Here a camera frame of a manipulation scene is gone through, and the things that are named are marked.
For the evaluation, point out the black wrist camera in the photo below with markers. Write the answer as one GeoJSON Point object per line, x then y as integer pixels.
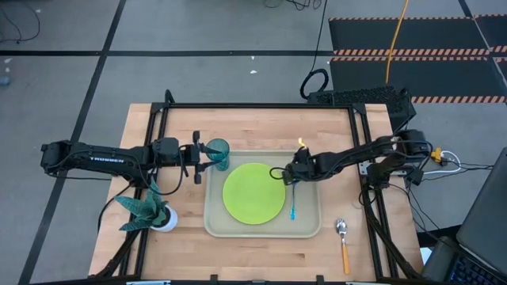
{"type": "Point", "coordinates": [303, 154]}
{"type": "Point", "coordinates": [165, 150]}

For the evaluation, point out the small yellow tag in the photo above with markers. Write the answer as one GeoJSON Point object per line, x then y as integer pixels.
{"type": "Point", "coordinates": [302, 142]}

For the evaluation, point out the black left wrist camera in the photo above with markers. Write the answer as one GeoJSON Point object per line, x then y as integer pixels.
{"type": "Point", "coordinates": [165, 150]}

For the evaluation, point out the silver metal bracket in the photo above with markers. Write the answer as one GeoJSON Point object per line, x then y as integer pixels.
{"type": "Point", "coordinates": [366, 168]}

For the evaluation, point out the beige plastic tray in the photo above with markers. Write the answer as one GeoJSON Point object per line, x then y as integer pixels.
{"type": "Point", "coordinates": [214, 221]}

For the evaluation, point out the green plant white pot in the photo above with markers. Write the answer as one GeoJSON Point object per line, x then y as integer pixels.
{"type": "Point", "coordinates": [144, 210]}

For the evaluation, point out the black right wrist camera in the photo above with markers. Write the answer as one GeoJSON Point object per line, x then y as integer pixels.
{"type": "Point", "coordinates": [303, 154]}

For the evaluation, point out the teal faceted plastic cup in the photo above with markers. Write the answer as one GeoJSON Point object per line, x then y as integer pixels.
{"type": "Point", "coordinates": [219, 160]}

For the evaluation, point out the blue plastic fork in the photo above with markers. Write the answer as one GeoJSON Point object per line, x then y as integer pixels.
{"type": "Point", "coordinates": [293, 206]}

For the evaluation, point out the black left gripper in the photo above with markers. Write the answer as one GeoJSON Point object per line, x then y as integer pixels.
{"type": "Point", "coordinates": [192, 154]}

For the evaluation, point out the black metal table frame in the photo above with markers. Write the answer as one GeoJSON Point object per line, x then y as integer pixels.
{"type": "Point", "coordinates": [257, 106]}

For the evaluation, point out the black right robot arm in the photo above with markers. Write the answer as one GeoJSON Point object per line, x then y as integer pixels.
{"type": "Point", "coordinates": [356, 152]}

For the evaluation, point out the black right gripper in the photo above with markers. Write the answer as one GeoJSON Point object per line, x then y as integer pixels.
{"type": "Point", "coordinates": [301, 173]}

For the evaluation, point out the lime green plate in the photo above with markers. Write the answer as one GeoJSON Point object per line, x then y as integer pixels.
{"type": "Point", "coordinates": [253, 194]}

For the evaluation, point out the dark grey laptop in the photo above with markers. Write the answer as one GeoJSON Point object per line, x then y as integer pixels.
{"type": "Point", "coordinates": [483, 221]}

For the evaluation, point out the black hazard-striped floor mat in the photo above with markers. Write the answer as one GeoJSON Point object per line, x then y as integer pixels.
{"type": "Point", "coordinates": [396, 35]}

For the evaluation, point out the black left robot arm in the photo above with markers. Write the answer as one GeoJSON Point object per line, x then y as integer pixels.
{"type": "Point", "coordinates": [99, 158]}

